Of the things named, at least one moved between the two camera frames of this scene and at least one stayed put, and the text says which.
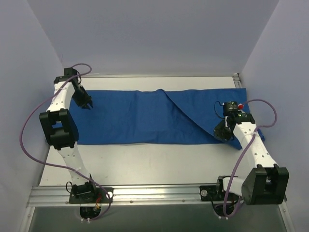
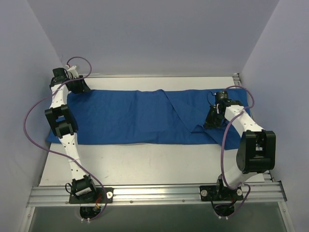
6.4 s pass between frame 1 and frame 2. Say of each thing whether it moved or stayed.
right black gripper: moved
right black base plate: stayed
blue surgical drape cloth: stayed
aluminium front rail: stayed
